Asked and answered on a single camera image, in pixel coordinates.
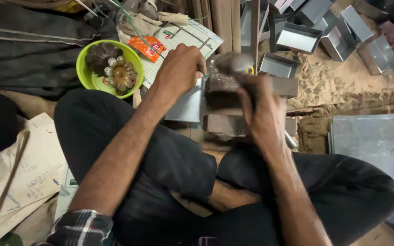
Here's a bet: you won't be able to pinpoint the person's black trousers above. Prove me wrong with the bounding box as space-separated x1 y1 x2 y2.
53 88 394 246

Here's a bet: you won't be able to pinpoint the small grey metal tray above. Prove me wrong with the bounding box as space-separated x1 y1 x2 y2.
258 52 299 79

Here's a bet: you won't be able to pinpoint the dark striped cloth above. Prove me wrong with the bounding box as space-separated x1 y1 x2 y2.
0 0 119 100

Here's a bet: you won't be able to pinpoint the plaid shirt sleeve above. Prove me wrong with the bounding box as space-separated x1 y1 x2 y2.
31 209 115 246

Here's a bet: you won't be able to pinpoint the wooden planks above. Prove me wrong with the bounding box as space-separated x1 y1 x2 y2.
187 0 242 54

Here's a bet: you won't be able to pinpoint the person's left hand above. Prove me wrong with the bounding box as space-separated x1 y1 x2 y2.
153 43 207 100

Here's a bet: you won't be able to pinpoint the rusty iron anvil block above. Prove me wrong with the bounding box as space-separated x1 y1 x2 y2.
202 72 299 139

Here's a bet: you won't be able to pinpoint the grey sheet metal piece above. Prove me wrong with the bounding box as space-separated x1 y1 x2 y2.
164 78 206 123

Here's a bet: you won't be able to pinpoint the large grey metal sheet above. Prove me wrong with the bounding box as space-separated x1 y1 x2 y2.
328 113 394 205

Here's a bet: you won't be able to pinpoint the heap of metal trays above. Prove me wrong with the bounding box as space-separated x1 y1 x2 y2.
240 0 394 76

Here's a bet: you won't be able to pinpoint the printed paper form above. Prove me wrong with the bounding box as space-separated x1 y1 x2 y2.
139 19 224 89

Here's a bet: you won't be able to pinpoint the brass fluted metal mould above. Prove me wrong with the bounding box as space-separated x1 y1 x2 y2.
103 56 138 96

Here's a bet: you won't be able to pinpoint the brown flat stick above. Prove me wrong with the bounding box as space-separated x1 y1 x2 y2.
0 130 31 216

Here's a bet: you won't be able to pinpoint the green wire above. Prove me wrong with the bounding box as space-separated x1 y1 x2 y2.
91 0 211 60

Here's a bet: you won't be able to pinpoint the wooden mallet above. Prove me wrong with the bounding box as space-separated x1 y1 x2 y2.
214 52 255 76

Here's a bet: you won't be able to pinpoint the orange foil sachet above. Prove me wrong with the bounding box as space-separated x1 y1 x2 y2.
127 36 167 64

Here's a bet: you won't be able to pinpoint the dark fluted metal mould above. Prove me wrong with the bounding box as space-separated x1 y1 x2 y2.
85 42 124 74

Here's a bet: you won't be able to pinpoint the person's right hand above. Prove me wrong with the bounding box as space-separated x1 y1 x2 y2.
235 73 288 158

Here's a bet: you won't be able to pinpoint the stained paper sheets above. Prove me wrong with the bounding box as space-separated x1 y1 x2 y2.
0 113 68 245

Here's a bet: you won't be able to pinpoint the green plastic bowl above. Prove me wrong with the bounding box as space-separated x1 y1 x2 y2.
76 40 145 100

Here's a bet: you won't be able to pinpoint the beige cloth rag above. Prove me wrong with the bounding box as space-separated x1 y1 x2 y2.
117 0 189 43

